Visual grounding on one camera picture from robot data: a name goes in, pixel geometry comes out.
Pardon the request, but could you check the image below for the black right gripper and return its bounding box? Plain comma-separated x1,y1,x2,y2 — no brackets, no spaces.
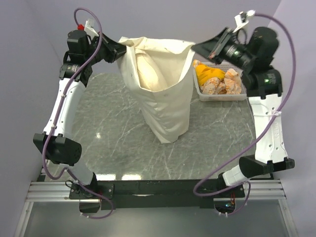
190,27,254,71

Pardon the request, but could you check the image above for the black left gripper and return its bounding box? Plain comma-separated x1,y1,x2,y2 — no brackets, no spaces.
85,32,131,66

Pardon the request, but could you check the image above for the cream rectangular pillow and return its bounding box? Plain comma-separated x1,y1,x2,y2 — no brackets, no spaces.
135,49,168,92

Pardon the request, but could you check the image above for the cream satin pillowcase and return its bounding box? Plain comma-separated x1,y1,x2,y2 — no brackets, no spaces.
117,37,195,144

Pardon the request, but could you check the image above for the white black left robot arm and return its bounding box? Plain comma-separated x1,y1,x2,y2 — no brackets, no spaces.
33,30,126,198

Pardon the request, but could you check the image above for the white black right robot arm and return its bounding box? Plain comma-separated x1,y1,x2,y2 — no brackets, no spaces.
192,27,295,197

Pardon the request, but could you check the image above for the white plastic basket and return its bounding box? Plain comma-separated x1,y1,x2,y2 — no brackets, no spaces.
192,61,247,102

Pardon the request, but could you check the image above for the yellow cloth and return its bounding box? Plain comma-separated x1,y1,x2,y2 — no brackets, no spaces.
194,64,225,86

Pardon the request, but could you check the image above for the white orange patterned cloth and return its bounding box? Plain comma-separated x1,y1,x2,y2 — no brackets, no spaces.
193,60,241,94

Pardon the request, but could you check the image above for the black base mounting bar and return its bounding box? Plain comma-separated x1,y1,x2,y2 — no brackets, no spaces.
69,179,245,213

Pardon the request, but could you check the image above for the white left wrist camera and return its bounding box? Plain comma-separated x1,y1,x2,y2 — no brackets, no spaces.
77,19,98,36

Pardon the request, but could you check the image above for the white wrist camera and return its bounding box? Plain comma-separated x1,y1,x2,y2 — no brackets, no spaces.
233,10,256,33
77,19,98,36

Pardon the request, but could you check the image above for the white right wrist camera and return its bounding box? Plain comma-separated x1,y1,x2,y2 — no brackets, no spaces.
233,10,256,33

